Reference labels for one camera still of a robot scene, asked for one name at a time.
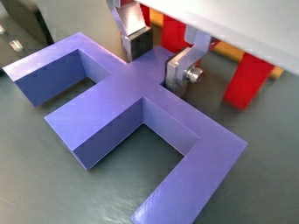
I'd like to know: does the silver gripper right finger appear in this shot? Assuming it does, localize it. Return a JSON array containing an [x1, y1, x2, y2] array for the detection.
[[164, 25, 210, 96]]

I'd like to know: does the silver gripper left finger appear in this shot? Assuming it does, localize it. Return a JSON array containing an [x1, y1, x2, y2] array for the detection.
[[106, 0, 153, 61]]

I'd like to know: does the purple E-shaped block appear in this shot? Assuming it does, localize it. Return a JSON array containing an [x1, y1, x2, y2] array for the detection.
[[4, 33, 246, 224]]

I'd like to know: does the yellow slotted board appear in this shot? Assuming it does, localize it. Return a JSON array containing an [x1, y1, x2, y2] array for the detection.
[[148, 8, 285, 81]]

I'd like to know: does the black angle fixture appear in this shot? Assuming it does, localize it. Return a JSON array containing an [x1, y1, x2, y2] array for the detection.
[[0, 0, 53, 68]]

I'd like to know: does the red E-shaped block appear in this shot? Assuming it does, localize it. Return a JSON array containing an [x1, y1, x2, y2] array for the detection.
[[120, 0, 276, 112]]

